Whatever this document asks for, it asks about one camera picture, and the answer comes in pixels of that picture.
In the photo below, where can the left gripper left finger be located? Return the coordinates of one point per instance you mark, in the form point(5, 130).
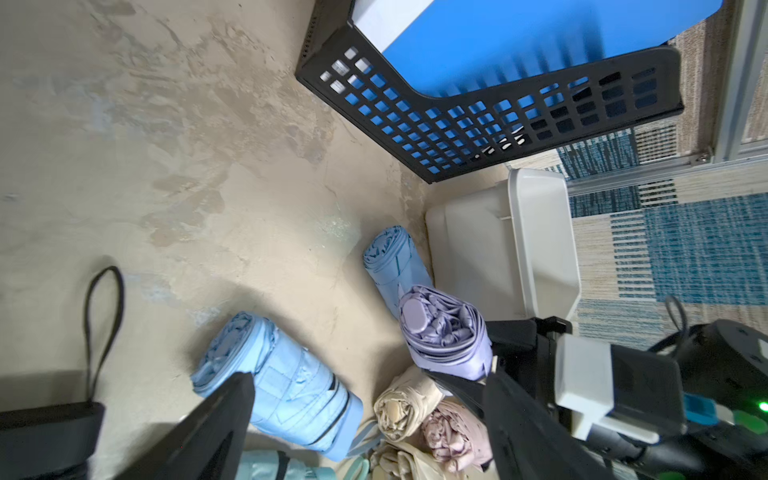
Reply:
point(208, 443)

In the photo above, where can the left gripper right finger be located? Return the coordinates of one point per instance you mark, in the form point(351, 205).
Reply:
point(526, 442)

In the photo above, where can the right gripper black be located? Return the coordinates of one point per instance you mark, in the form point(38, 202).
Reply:
point(561, 371)

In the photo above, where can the mint green umbrella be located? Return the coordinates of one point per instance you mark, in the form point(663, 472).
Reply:
point(277, 465)

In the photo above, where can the purple umbrella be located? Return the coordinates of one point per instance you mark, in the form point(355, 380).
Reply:
point(445, 334)

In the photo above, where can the light blue umbrella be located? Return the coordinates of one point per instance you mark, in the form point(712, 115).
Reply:
point(298, 399)

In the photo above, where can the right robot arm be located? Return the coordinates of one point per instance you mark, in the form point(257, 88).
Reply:
point(725, 361)

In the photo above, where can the grey plastic storage box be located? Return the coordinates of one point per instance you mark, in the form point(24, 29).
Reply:
point(509, 249)

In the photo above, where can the beige umbrella front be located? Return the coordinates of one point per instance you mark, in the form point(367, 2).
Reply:
point(398, 460)

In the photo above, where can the beige umbrella black stripes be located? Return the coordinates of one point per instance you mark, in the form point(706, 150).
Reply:
point(405, 404)

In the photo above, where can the black folded umbrella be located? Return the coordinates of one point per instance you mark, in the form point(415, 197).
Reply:
point(57, 441)

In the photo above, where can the blue umbrella near box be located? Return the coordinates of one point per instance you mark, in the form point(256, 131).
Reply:
point(393, 263)

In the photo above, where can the black mesh file holder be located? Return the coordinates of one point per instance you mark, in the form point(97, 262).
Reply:
point(443, 138)

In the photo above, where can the blue clip file folder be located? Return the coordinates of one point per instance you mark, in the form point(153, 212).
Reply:
point(442, 48)

